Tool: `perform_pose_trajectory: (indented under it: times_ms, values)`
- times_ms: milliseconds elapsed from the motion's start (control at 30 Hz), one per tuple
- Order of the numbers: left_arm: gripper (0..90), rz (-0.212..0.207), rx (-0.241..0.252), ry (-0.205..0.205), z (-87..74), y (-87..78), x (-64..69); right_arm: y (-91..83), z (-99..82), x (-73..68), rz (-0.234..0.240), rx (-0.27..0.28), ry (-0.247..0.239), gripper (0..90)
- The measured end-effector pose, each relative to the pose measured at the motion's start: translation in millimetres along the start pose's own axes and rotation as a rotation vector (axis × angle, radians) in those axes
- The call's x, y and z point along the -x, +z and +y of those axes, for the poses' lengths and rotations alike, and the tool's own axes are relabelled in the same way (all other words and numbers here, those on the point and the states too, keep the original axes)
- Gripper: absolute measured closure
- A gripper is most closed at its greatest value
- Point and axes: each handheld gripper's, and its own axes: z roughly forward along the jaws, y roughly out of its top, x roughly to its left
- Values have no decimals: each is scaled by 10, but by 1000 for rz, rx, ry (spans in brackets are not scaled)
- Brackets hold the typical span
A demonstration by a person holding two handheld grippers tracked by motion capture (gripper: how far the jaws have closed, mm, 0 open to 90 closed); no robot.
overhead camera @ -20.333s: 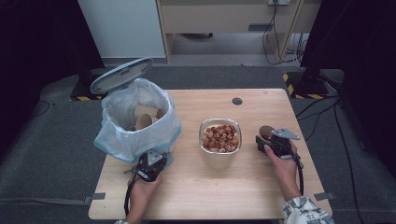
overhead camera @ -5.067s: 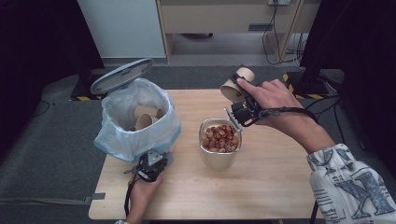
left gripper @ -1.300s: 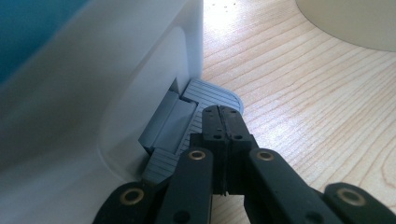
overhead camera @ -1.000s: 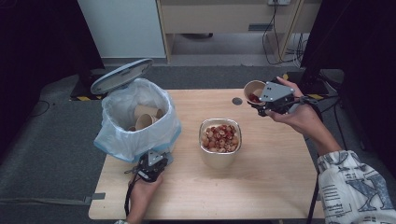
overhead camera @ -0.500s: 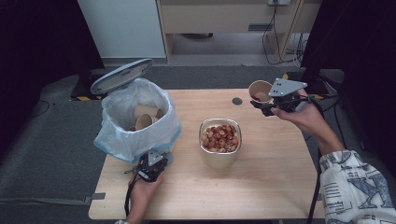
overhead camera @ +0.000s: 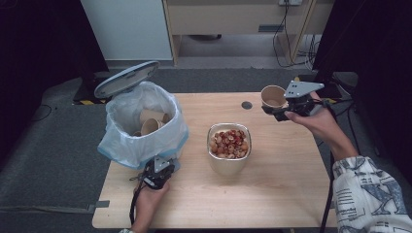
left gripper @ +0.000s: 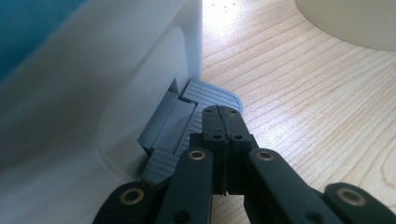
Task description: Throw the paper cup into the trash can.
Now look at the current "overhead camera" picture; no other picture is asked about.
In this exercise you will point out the grey tape piece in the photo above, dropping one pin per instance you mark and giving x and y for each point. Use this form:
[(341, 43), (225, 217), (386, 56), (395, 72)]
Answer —
[(100, 205)]

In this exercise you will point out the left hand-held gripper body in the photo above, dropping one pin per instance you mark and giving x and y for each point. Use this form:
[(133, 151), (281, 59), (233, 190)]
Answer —
[(161, 168)]

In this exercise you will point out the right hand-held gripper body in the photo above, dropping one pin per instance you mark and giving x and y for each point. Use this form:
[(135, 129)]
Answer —
[(302, 89)]

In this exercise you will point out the white power strip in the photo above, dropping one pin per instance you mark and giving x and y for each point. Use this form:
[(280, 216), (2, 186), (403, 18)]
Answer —
[(290, 2)]

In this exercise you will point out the pile of red-brown fruit shells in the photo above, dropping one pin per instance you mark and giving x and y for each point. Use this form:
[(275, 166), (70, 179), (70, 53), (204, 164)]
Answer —
[(229, 144)]

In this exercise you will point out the person's right hand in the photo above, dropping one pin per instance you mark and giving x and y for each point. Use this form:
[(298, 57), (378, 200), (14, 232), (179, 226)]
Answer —
[(324, 124)]

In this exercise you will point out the brown paper cup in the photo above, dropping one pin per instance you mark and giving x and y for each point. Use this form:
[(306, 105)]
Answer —
[(152, 114), (137, 133), (150, 126), (273, 95)]

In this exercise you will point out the black curtain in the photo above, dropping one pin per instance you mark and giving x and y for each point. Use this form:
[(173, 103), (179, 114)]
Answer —
[(39, 48), (372, 48)]

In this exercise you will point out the white lidded trash bin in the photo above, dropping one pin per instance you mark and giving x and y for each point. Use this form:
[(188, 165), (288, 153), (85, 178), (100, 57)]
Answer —
[(126, 79)]

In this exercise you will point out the grey round table grommet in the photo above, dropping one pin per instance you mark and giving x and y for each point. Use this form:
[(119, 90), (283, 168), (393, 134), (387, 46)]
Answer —
[(246, 105)]

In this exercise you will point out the light wooden desk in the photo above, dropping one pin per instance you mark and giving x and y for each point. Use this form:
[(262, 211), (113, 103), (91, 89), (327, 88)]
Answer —
[(226, 19)]

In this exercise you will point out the person's left hand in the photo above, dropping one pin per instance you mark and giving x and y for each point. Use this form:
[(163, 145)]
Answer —
[(147, 204)]

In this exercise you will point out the white cabinet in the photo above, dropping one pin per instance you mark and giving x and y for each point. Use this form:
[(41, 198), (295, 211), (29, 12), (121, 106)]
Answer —
[(129, 29)]

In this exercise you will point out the metal bowl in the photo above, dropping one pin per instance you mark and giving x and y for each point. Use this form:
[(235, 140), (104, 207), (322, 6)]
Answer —
[(228, 166)]

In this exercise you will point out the white plastic trash bag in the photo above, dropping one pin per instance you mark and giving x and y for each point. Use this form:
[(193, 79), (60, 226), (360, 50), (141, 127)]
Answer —
[(155, 145)]

